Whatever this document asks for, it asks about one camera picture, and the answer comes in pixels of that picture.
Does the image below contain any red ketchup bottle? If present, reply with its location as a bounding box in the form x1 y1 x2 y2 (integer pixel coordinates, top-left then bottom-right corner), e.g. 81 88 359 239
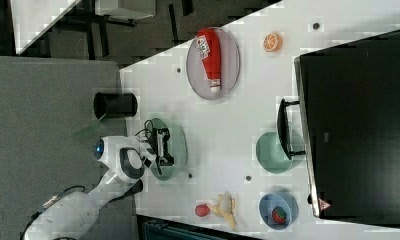
195 28 221 93

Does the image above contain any black cup upper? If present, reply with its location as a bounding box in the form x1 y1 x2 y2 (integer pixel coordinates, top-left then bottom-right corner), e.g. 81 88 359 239
93 93 138 119

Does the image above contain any black microwave oven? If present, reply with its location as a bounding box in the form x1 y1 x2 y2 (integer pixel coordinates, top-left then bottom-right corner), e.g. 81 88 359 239
294 29 400 228

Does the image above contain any grey round plate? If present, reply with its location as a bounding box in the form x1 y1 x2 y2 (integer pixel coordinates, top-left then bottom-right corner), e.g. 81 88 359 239
186 27 240 100

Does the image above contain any green spatula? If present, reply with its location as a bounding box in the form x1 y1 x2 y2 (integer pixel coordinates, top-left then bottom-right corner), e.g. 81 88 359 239
72 114 106 141

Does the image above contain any black oven door handle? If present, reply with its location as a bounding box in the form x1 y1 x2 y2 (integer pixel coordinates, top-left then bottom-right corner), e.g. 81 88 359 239
277 99 306 160

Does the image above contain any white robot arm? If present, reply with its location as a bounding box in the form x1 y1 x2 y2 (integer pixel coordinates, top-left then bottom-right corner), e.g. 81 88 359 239
20 127 172 240

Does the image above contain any peeled banana toy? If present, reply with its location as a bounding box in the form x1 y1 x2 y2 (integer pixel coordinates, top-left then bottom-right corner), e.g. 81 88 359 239
207 193 236 230

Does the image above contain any red strawberry toy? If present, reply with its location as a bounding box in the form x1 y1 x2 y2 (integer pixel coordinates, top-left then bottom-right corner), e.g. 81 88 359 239
195 204 210 217

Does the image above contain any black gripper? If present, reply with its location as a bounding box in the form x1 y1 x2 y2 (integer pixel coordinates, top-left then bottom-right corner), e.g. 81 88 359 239
149 128 174 166

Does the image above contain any strawberry toy in bowl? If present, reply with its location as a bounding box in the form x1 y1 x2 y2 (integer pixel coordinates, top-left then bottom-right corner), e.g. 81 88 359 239
271 206 287 224

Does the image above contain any orange slice toy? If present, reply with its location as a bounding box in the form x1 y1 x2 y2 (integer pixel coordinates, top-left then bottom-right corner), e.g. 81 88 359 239
263 33 283 52

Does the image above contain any green plastic strainer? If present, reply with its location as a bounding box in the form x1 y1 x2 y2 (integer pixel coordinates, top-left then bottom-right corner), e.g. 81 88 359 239
145 117 188 181

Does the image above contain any blue bowl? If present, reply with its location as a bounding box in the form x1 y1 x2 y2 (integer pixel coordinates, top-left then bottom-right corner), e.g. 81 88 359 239
259 192 298 230

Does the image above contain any teal bowl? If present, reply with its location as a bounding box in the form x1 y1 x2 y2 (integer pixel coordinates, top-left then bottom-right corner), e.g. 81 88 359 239
256 132 293 174

